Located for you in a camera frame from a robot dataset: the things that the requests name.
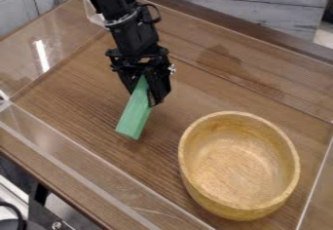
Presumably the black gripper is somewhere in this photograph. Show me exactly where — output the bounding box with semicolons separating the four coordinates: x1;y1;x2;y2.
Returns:
106;46;175;107

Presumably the green rectangular block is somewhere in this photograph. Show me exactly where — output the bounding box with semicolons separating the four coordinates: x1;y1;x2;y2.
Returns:
117;77;151;139

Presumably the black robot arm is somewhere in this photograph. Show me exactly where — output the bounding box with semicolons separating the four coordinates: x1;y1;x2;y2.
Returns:
90;0;171;106

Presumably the brown wooden bowl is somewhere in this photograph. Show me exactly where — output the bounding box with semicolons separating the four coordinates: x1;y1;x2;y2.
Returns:
178;111;301;221

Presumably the black table leg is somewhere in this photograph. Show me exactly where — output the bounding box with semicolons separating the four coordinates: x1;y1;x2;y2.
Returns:
28;182;50;206

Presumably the clear acrylic corner bracket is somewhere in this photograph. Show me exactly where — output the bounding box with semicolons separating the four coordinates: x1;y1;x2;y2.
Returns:
83;0;104;26

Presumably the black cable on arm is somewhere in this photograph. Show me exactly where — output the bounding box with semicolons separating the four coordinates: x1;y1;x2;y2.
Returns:
137;2;163;24

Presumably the clear acrylic front wall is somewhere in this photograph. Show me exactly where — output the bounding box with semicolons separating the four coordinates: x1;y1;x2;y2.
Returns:
0;101;214;230

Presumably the black cable under table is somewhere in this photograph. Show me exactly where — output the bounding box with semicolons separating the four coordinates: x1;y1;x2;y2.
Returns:
0;201;27;230

